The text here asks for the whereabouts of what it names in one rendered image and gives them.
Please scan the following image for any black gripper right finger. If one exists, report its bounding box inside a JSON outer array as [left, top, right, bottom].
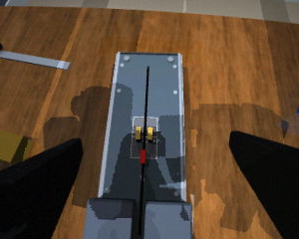
[[229, 131, 299, 239]]

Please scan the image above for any yellow rectangular block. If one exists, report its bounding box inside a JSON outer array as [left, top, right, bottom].
[[0, 130, 33, 163]]

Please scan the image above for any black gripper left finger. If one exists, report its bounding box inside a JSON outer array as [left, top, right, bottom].
[[0, 138, 84, 239]]

